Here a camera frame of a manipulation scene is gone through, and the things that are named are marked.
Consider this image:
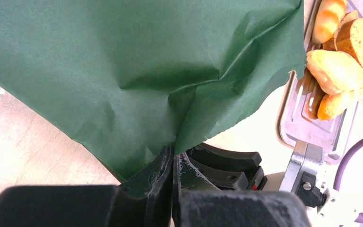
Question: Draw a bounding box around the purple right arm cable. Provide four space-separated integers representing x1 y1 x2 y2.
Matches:
332 132 363 225

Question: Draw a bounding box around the green brown paper bag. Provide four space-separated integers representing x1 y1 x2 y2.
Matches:
0 0 306 180

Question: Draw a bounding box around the silver metal tray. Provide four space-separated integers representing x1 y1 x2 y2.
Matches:
277 0 362 165

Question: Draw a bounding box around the orange fake bread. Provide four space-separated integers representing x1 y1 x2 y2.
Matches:
311 0 347 44

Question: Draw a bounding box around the triangular orange fake pastry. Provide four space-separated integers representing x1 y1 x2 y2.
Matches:
306 49 363 95

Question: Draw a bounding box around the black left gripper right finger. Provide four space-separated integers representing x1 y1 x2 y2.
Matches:
172 154 311 227

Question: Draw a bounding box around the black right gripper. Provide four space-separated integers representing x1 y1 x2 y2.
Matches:
186 143 268 191

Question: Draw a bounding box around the brown fake bread slice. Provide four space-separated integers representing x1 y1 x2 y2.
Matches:
322 9 360 51

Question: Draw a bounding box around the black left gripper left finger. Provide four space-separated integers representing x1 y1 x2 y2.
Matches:
0 146 173 227

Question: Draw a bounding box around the long orange fake baguette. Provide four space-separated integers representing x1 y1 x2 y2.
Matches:
317 89 362 120

